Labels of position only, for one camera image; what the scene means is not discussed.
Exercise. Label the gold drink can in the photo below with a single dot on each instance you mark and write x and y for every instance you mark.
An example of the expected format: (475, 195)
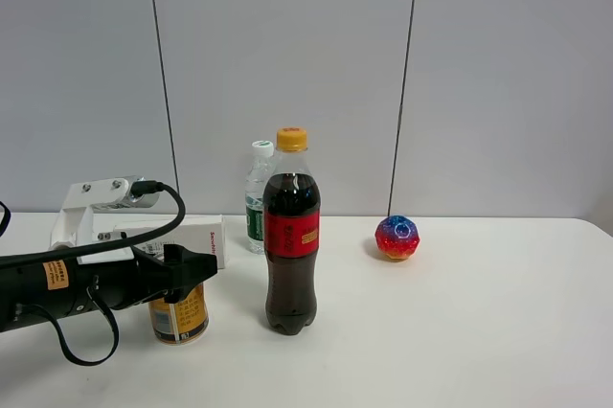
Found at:
(180, 323)

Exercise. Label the cola bottle yellow cap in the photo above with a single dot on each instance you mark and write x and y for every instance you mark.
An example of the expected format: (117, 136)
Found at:
(291, 217)

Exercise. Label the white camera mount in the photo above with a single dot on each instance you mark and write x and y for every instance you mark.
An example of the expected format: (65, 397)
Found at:
(74, 224)

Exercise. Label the white cardboard box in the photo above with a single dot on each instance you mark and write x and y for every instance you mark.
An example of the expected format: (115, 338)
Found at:
(198, 233)

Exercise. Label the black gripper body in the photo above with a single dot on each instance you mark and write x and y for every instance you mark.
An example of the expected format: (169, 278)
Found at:
(165, 278)

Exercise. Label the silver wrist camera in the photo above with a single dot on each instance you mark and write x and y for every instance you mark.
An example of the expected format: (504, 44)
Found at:
(129, 197)

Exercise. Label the clear water bottle green label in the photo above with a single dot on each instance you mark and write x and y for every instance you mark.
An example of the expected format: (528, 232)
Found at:
(256, 180)

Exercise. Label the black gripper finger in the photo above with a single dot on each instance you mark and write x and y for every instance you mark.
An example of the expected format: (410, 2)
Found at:
(185, 270)

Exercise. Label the red blue glitter ball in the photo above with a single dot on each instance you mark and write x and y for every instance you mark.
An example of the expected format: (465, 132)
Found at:
(397, 237)

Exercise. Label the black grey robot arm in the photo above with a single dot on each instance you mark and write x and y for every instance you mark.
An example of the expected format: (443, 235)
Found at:
(60, 287)

